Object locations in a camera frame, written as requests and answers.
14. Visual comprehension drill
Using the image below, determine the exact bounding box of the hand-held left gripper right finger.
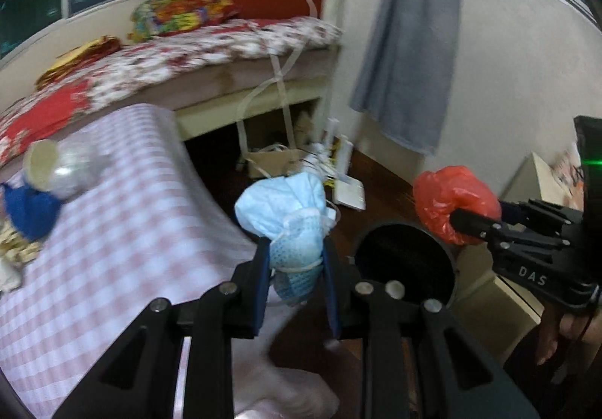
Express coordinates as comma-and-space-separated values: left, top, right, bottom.
322, 240, 541, 419

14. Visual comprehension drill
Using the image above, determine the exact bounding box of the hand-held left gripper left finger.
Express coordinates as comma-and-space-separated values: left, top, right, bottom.
54, 238, 274, 419

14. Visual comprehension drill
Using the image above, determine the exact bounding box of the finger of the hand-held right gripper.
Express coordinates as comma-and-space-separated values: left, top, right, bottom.
499, 198, 585, 232
450, 208, 569, 254

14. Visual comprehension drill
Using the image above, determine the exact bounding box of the red plastic bag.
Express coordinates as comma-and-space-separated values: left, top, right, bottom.
413, 166, 503, 247

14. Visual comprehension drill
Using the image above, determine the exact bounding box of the black trash bin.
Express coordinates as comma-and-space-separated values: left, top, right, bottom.
352, 221, 459, 311

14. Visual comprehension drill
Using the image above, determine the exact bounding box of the blue face mask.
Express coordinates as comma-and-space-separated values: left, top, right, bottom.
234, 172, 338, 307

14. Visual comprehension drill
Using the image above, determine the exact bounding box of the person's right hand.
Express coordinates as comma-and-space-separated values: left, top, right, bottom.
538, 303, 602, 383

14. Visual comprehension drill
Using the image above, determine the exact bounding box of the white flat box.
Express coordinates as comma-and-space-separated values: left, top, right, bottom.
333, 177, 368, 212

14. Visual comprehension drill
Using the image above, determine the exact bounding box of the cardboard box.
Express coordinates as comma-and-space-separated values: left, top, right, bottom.
245, 147, 310, 180

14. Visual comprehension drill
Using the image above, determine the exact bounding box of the pink checkered tablecloth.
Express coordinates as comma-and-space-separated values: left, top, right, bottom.
0, 104, 340, 419

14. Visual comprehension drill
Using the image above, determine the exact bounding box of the white bottle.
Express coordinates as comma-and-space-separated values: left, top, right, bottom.
324, 117, 354, 181

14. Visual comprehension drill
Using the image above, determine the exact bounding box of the grey hanging curtain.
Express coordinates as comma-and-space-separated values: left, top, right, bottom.
350, 0, 464, 157

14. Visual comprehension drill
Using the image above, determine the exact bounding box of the clear plastic bottle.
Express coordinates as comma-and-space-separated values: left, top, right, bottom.
23, 139, 108, 202

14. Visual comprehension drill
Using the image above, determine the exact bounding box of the blue cloth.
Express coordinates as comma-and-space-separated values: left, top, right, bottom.
0, 184, 63, 243

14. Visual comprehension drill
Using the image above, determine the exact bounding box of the bed with floral sheet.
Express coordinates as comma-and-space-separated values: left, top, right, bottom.
0, 17, 344, 170

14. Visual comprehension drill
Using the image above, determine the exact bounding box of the patterned wrapper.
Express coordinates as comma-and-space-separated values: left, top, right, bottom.
0, 221, 44, 265

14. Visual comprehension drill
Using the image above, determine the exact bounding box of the colourful patterned pillow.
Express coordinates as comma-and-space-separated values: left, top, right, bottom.
128, 0, 242, 43

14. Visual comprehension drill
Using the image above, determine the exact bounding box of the yellow folded cloth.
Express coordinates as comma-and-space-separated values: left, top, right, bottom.
38, 37, 124, 85

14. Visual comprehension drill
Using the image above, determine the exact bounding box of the white hanging strap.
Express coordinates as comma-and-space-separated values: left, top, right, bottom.
236, 0, 332, 166

